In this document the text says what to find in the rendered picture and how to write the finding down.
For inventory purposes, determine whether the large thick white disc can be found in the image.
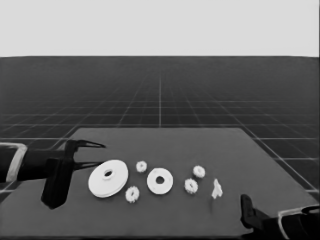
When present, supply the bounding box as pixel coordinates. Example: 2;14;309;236
87;159;130;199

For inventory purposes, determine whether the small white T-shaped piece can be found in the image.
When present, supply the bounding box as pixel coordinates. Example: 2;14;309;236
211;178;224;200

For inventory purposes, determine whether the white round carrier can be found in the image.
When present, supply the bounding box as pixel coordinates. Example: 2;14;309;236
146;167;174;195

